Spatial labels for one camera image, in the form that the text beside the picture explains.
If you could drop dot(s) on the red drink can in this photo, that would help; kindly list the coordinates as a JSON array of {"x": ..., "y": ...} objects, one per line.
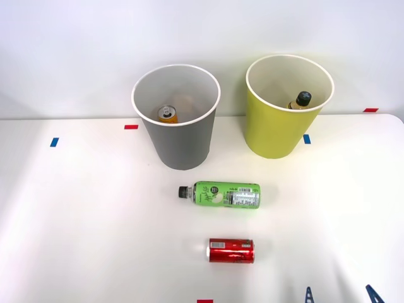
[{"x": 232, "y": 251}]

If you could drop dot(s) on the orange and white drink can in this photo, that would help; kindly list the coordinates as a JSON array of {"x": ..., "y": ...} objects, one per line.
[{"x": 168, "y": 115}]

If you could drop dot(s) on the yellow-green plastic waste bin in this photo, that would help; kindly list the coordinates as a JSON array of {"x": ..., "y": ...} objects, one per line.
[{"x": 274, "y": 132}]

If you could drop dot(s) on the yellow bottle with black cap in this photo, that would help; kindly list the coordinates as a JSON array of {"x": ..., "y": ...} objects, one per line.
[{"x": 302, "y": 101}]

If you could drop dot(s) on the grey plastic waste bin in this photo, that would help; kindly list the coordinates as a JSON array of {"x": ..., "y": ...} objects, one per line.
[{"x": 181, "y": 143}]

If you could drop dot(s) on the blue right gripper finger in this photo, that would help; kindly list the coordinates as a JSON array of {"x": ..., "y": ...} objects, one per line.
[
  {"x": 375, "y": 296},
  {"x": 309, "y": 296}
]

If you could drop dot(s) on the green label plastic bottle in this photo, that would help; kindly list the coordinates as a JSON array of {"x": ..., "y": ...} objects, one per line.
[{"x": 230, "y": 195}]

